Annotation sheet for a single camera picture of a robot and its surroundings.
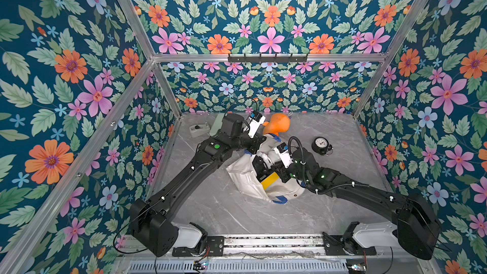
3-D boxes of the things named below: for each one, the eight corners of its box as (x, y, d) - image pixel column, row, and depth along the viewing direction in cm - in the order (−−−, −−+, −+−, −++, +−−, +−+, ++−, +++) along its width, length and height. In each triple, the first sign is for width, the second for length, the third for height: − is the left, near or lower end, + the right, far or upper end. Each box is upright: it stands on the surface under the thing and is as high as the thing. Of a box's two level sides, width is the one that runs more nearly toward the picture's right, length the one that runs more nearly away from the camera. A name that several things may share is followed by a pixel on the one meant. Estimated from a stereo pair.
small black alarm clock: (321, 159, 102) (323, 155, 98) (308, 144, 108) (310, 140, 104) (332, 153, 104) (335, 149, 100) (320, 139, 110) (322, 134, 107)
